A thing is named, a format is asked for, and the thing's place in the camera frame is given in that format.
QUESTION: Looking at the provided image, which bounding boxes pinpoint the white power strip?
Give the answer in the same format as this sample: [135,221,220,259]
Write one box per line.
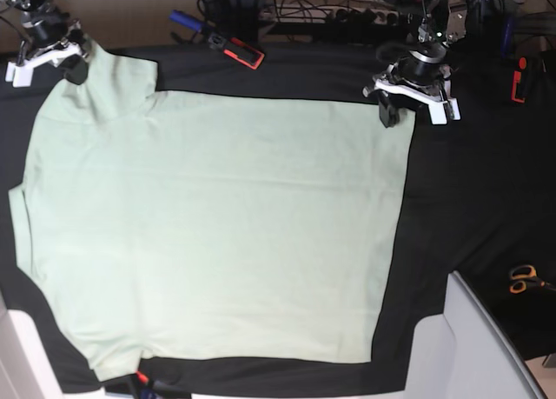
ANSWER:
[325,6,400,26]

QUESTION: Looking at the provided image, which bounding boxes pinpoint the black table cloth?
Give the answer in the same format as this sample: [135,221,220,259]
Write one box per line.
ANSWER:
[1,44,555,398]

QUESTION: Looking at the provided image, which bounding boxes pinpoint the orange handled scissors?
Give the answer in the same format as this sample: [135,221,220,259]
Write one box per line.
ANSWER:
[508,264,555,295]

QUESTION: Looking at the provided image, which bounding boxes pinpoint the blue handled clamp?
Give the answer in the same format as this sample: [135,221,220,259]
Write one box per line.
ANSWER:
[169,10,212,35]

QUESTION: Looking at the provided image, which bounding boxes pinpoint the white table frame right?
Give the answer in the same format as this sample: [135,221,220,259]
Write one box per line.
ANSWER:
[403,272,546,399]

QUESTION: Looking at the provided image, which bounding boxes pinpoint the white table frame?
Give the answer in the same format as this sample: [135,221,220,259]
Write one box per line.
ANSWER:
[1,303,106,399]
[403,272,546,399]

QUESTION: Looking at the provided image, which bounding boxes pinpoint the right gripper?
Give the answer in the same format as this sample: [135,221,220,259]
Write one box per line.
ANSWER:
[5,7,89,88]

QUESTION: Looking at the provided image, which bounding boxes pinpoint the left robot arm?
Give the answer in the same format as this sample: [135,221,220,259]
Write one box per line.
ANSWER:
[362,0,467,128]

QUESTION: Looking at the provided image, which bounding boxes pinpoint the red clamp bottom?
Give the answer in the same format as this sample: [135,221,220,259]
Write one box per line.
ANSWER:
[129,371,192,399]

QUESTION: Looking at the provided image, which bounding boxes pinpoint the red black clamp top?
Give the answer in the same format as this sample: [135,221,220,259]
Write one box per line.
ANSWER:
[208,33,265,70]

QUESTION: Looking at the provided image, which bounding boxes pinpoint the red black clamp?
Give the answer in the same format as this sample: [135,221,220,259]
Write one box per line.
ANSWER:
[511,57,527,103]
[208,33,265,70]

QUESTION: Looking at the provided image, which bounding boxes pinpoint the white table frame left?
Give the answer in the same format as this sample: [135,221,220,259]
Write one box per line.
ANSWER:
[1,303,106,399]

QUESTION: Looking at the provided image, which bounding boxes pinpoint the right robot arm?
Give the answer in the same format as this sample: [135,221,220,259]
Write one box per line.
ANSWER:
[1,0,90,88]

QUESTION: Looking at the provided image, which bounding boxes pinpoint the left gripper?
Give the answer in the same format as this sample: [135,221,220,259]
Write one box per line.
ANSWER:
[362,46,461,128]

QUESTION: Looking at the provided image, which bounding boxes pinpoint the red black clamp right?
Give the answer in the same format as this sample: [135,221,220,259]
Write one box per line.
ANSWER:
[511,57,527,103]

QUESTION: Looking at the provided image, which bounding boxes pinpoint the light green T-shirt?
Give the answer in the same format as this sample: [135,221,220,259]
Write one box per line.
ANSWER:
[9,45,415,381]

